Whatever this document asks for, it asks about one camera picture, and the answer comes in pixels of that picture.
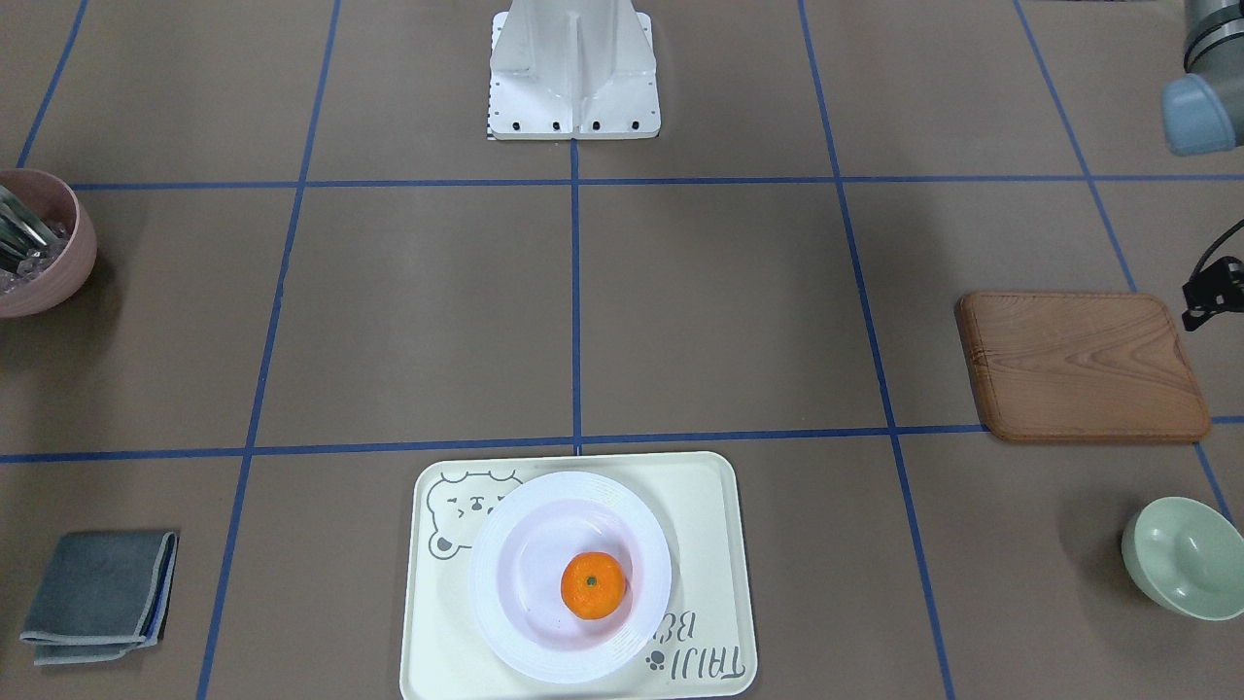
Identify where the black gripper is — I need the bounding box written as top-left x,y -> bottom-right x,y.
1182,257 -> 1243,333

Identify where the orange fruit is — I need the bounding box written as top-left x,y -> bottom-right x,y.
560,552 -> 628,620

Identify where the white plate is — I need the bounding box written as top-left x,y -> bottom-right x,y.
469,472 -> 673,685

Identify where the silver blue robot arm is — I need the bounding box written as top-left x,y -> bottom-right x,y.
1162,1 -> 1243,333

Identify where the brown wooden tray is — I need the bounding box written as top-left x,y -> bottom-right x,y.
954,291 -> 1210,444

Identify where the cream bear tray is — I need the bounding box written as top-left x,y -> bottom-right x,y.
398,451 -> 759,699

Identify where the green ceramic bowl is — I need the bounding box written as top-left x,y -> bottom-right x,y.
1121,496 -> 1243,623

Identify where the grey folded cloth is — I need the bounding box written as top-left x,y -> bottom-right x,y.
19,528 -> 180,666

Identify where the pink bowl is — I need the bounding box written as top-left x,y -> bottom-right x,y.
1,168 -> 97,320

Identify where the metal scoop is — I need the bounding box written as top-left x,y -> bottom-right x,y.
1,187 -> 68,279

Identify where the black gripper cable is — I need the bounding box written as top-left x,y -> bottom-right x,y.
1192,220 -> 1244,285

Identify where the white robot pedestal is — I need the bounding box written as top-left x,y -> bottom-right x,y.
486,1 -> 662,140

